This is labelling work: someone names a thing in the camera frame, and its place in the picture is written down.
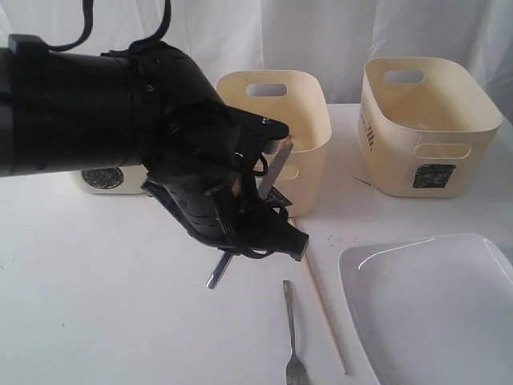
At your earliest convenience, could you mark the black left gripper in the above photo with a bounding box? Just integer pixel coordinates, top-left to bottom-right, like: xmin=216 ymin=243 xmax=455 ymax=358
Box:
xmin=142 ymin=102 xmax=309 ymax=261

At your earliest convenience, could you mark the steel table knife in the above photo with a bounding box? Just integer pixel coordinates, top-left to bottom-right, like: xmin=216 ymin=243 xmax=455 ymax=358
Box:
xmin=206 ymin=138 xmax=293 ymax=290

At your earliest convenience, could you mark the light wooden chopstick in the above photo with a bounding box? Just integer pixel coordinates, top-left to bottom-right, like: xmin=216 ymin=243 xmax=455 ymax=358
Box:
xmin=303 ymin=256 xmax=348 ymax=375

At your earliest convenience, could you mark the steel fork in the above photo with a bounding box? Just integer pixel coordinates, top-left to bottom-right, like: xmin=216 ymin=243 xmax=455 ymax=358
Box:
xmin=283 ymin=280 xmax=309 ymax=385

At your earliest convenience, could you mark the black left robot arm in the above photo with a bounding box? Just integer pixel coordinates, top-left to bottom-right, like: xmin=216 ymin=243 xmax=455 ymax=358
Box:
xmin=1 ymin=34 xmax=309 ymax=260

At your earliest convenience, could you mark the cream bin with circle mark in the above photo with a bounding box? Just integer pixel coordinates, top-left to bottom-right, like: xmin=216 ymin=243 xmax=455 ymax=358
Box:
xmin=71 ymin=165 xmax=147 ymax=195

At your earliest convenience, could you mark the cream bin with triangle mark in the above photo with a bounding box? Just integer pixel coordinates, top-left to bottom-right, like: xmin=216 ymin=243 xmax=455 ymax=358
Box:
xmin=216 ymin=70 xmax=332 ymax=217

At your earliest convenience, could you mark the white backdrop curtain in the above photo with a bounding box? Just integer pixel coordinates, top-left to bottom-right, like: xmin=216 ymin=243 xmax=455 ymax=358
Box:
xmin=1 ymin=1 xmax=512 ymax=119

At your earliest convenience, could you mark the cream bin with square mark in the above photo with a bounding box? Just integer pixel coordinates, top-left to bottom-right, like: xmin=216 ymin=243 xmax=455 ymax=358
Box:
xmin=357 ymin=57 xmax=503 ymax=198

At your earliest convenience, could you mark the white square plate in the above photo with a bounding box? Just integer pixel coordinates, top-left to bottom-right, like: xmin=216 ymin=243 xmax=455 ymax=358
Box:
xmin=338 ymin=233 xmax=512 ymax=384

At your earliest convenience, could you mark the black cable loop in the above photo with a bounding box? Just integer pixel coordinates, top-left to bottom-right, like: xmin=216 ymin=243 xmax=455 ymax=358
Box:
xmin=47 ymin=0 xmax=173 ymax=53

